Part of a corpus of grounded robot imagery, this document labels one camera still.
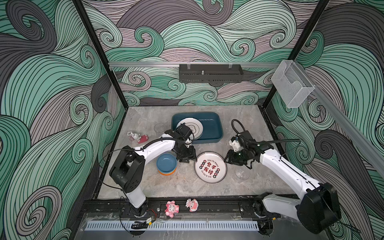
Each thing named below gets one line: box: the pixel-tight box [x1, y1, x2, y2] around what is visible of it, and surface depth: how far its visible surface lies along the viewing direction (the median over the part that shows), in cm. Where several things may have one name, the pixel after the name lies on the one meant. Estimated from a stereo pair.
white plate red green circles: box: [194, 151, 228, 184], surface depth 88 cm
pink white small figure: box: [185, 198, 199, 212], surface depth 74 cm
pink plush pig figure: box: [165, 200, 180, 218], surface depth 73 cm
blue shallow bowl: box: [156, 152, 178, 173], surface depth 83 cm
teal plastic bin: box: [171, 111, 224, 144], surface depth 109 cm
